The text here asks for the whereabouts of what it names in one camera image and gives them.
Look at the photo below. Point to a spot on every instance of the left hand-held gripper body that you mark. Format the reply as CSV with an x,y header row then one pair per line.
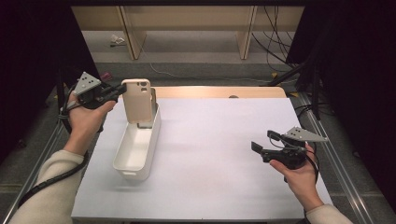
x,y
88,90

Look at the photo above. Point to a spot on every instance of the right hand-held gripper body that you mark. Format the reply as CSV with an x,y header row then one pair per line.
x,y
292,155

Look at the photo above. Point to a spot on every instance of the beige phone case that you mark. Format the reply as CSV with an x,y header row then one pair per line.
x,y
137,102

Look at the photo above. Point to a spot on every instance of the white plastic bin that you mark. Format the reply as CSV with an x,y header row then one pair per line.
x,y
137,168

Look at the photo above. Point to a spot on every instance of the person's right hand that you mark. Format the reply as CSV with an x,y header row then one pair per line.
x,y
303,186

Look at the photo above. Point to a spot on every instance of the person's left hand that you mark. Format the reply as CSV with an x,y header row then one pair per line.
x,y
84,124

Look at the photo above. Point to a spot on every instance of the pink item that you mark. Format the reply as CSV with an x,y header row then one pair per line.
x,y
106,75

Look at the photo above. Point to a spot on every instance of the black metal stand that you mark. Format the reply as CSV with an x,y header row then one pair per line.
x,y
316,93
60,102

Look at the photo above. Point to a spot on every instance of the yellow floor tape piece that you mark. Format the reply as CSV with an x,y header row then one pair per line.
x,y
274,75
293,94

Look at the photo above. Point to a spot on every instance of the crumpled white paper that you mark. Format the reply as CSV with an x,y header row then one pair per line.
x,y
116,39

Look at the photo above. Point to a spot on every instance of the black curtain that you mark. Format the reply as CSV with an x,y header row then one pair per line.
x,y
358,77
31,62

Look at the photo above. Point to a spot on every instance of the light wooden table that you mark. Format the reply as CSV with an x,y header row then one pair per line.
x,y
218,92

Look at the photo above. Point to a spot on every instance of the light wooden desk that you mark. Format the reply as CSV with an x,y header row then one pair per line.
x,y
186,18

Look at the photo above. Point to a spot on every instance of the metal floor rail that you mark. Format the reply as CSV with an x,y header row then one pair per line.
x,y
37,174
339,168

